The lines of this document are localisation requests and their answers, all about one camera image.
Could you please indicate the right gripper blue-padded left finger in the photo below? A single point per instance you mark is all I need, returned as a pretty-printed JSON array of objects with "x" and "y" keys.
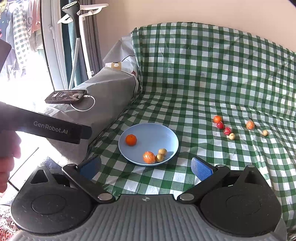
[{"x": 81, "y": 176}]

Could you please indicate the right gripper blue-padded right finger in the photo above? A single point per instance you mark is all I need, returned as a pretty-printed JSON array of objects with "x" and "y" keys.
[{"x": 210, "y": 177}]

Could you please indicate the tan longan fruit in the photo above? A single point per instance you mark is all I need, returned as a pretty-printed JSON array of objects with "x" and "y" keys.
[{"x": 231, "y": 136}]

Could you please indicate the person's left hand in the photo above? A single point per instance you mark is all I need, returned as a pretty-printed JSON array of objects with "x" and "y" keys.
[{"x": 8, "y": 159}]

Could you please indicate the small red fruit beside orange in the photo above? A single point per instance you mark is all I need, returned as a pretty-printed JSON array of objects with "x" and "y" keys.
[{"x": 220, "y": 125}]

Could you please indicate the black smartphone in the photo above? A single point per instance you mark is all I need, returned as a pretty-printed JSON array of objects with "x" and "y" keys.
[{"x": 65, "y": 96}]

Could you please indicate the upper tan longan in plate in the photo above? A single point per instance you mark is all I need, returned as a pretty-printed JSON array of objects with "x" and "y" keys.
[{"x": 162, "y": 151}]

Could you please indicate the tan longan in plate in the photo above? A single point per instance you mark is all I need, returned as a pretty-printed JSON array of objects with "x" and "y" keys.
[
  {"x": 162, "y": 151},
  {"x": 159, "y": 157}
]

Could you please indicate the lower tan longan in plate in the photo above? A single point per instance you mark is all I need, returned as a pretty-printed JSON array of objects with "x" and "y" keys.
[{"x": 159, "y": 157}]

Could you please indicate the small orange on cloth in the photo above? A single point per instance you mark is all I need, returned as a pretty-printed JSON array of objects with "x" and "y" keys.
[{"x": 217, "y": 119}]

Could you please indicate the plain orange in plate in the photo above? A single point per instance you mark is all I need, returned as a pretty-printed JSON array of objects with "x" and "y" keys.
[{"x": 131, "y": 140}]

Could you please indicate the wrapped orange in plate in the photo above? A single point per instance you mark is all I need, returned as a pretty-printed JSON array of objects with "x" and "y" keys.
[{"x": 149, "y": 157}]

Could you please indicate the wrapped orange far right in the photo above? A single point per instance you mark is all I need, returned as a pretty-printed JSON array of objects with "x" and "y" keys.
[{"x": 250, "y": 125}]

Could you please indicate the light blue plate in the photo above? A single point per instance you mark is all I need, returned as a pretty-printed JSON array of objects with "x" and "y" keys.
[{"x": 150, "y": 137}]

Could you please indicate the green white checkered cloth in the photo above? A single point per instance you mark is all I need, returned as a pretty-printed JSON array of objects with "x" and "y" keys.
[{"x": 189, "y": 73}]

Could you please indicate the grey sofa armrest cover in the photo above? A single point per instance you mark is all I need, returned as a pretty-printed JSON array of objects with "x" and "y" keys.
[{"x": 104, "y": 104}]

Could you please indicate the hanging clothes outside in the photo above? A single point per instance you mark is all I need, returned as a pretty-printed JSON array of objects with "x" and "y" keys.
[{"x": 21, "y": 28}]

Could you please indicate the small beige tag box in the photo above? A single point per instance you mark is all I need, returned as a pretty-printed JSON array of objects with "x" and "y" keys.
[{"x": 115, "y": 65}]

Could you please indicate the white garment steamer stand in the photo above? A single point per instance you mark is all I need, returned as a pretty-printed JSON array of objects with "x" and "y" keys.
[{"x": 80, "y": 35}]

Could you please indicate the white printed cushion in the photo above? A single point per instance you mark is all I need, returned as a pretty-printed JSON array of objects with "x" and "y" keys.
[{"x": 123, "y": 51}]

